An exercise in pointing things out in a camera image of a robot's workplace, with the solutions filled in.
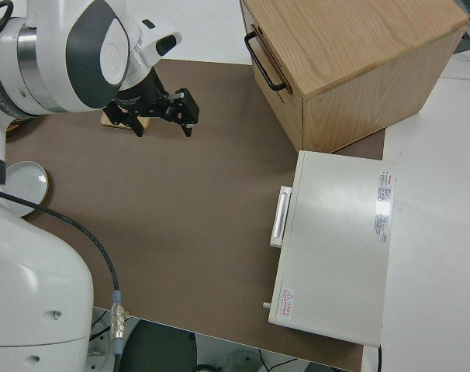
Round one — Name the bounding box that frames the silver cable connector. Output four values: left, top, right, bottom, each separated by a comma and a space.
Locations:
109, 290, 128, 356

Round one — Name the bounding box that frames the brown table mat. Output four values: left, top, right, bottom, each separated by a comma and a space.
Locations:
4, 57, 387, 367

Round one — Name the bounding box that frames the black cabinet handle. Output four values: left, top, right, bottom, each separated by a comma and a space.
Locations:
244, 30, 289, 91

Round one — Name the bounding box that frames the gray round plate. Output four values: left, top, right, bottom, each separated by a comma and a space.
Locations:
4, 160, 52, 219

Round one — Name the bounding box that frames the round wicker basket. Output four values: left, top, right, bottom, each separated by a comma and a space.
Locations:
5, 118, 36, 133

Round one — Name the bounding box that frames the white toaster oven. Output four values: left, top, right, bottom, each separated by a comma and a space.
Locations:
268, 150, 399, 348

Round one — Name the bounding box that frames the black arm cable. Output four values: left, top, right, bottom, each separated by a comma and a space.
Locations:
0, 185, 120, 296

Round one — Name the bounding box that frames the white oven door handle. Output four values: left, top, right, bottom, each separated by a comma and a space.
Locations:
269, 185, 293, 248

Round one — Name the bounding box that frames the wooden mug rack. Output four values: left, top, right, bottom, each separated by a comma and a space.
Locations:
100, 110, 150, 135

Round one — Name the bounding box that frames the wooden drawer cabinet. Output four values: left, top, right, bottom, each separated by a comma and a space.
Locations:
240, 0, 470, 154

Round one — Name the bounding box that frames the red warning sticker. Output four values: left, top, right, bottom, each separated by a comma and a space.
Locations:
282, 288, 296, 317

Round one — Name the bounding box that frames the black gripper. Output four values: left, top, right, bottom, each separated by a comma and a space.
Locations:
105, 71, 200, 139

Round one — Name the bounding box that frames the white text label sticker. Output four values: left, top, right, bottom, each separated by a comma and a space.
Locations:
372, 170, 395, 245

